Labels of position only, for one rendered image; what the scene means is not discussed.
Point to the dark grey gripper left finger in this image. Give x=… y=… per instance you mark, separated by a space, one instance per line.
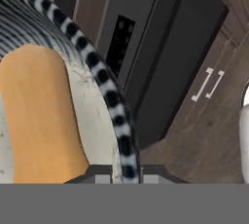
x=89 y=173

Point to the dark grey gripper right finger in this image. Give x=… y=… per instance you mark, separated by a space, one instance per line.
x=163 y=173

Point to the white bowl with black-spotted rim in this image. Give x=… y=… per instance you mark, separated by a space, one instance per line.
x=94 y=117

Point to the orange squash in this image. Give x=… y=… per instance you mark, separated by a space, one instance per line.
x=39 y=111

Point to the white rounded object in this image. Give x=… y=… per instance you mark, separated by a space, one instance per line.
x=245 y=143

